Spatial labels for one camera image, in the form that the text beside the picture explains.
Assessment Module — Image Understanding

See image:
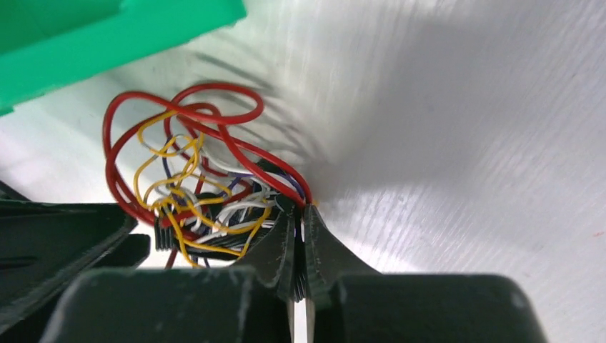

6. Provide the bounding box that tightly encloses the cable bundle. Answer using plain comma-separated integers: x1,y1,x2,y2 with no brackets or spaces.
102,83,316,270

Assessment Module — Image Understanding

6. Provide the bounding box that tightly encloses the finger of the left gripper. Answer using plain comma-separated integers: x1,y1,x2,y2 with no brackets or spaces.
1,183,151,332

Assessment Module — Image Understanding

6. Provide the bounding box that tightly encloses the yellow cable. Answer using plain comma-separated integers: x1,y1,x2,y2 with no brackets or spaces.
133,110,273,269

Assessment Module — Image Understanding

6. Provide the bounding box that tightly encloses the green compartment bin tray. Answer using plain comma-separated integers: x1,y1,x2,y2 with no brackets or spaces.
1,0,247,114

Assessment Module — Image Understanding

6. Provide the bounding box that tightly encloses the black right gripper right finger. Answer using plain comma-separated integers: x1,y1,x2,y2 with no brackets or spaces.
303,205,547,342

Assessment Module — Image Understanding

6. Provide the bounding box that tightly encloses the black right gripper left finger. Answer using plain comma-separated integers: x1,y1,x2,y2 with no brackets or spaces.
41,210,296,342

